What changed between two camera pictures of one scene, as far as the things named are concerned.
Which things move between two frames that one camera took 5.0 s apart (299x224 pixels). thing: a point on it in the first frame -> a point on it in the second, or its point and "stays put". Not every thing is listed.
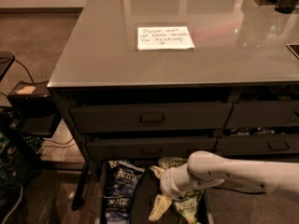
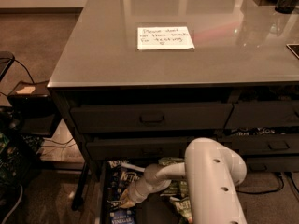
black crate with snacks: x=18 y=152 stays put
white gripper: x=168 y=180 -> x=135 y=190
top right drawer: x=246 y=114 stays put
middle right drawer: x=257 y=145 stays put
